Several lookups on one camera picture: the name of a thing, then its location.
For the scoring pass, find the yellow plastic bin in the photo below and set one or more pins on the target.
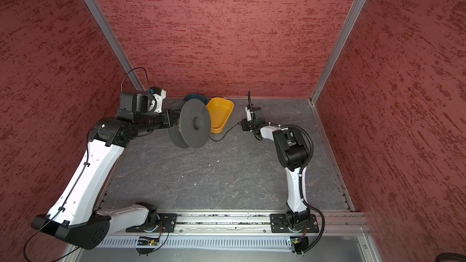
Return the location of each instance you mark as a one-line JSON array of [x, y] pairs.
[[220, 110]]

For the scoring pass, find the aluminium corner post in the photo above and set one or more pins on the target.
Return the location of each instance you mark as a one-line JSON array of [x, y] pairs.
[[114, 43], [346, 29]]

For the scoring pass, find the teal plastic bin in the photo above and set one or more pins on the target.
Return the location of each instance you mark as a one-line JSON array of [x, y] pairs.
[[191, 96]]

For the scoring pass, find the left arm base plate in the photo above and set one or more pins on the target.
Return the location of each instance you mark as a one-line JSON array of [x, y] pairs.
[[165, 222]]

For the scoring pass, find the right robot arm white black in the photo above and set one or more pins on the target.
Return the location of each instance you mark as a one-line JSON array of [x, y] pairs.
[[293, 154]]

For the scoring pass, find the white vented cable duct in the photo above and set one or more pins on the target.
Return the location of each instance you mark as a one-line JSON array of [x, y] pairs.
[[240, 243]]

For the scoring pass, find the grey cable spool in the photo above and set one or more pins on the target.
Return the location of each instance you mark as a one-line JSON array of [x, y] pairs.
[[193, 126]]

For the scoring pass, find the aluminium front rail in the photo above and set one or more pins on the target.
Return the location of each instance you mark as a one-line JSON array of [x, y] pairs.
[[257, 223]]

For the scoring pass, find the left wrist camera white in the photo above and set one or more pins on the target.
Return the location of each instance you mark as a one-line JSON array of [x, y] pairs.
[[155, 96]]

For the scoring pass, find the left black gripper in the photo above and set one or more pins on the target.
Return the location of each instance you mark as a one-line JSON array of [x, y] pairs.
[[167, 119]]

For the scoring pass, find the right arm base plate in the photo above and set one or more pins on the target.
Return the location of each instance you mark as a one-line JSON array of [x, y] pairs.
[[279, 224]]

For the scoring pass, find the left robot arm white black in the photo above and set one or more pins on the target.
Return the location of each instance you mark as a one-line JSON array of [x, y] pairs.
[[75, 217]]

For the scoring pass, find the right aluminium corner post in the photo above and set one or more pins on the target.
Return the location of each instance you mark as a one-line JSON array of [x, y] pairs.
[[346, 29]]

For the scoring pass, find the left aluminium corner post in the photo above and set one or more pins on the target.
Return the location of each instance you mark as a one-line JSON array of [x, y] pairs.
[[114, 43]]

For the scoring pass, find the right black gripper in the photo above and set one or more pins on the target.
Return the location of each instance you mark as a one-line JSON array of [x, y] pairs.
[[245, 125]]

